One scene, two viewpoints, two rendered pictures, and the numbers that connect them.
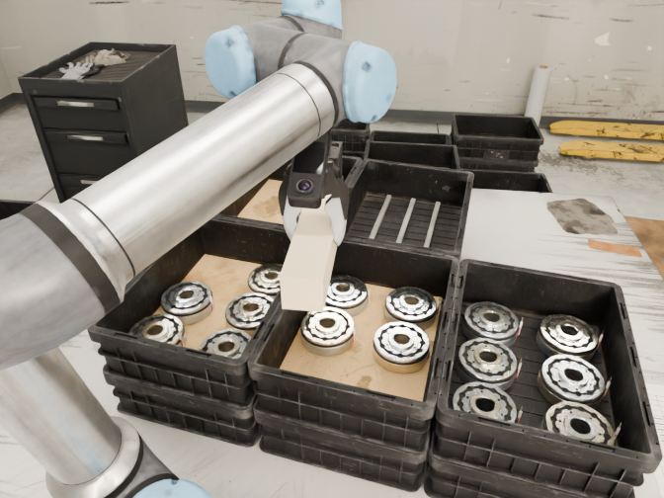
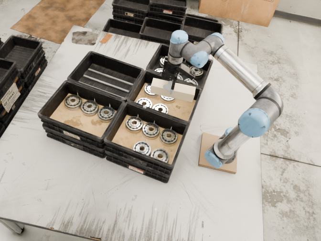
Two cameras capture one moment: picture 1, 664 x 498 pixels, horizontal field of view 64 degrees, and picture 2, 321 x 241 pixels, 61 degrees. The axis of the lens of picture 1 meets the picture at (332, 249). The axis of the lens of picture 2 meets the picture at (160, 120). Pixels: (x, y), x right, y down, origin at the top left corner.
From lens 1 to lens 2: 1.49 m
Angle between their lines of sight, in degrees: 65
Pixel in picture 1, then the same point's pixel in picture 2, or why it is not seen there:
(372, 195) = not seen: hidden behind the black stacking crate
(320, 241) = (178, 85)
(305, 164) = (187, 70)
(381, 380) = (177, 103)
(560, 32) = not seen: outside the picture
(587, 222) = (90, 38)
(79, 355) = (136, 204)
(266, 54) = (208, 50)
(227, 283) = (128, 139)
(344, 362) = (170, 110)
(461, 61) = not seen: outside the picture
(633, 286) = (126, 43)
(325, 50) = (218, 40)
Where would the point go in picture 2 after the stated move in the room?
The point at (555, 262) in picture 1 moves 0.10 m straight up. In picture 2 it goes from (110, 54) to (110, 44)
